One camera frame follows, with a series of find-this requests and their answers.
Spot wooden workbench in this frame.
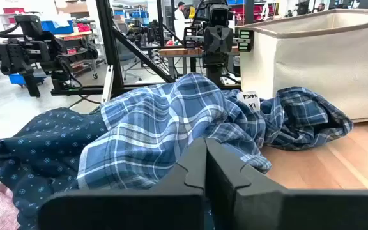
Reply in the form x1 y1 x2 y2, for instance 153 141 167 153
158 46 241 77

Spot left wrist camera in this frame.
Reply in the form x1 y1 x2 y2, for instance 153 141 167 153
208 3 231 28

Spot red plastic bin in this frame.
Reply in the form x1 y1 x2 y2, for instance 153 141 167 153
2 7 26 15

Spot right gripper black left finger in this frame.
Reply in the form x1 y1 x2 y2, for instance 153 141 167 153
38 137 208 230

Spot dark blue plaid pants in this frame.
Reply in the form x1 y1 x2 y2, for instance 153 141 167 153
259 86 354 151

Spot white paper pants tag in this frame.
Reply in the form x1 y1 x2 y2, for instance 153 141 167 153
236 90 261 112

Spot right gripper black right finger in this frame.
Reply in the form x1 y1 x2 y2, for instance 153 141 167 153
204 137 368 230

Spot navy dotted garment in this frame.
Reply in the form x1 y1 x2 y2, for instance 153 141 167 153
0 107 108 230

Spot beige fabric storage bin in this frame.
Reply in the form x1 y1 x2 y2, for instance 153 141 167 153
238 8 368 124

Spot blue plastic bin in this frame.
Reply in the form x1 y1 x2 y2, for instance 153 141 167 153
40 19 75 35

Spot white metal strip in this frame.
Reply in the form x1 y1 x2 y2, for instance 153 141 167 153
101 65 115 104

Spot grey background office chair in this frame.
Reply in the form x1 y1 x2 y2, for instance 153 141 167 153
116 38 143 81

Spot black metal frame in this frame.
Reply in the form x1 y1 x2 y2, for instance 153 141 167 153
50 0 242 96

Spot blue plaid shirt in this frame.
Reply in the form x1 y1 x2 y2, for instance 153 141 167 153
76 72 273 191

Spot blue plastic crate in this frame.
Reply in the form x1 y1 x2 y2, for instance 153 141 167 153
8 72 46 87

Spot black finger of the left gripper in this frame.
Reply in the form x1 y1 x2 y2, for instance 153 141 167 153
183 27 198 49
237 29 255 52

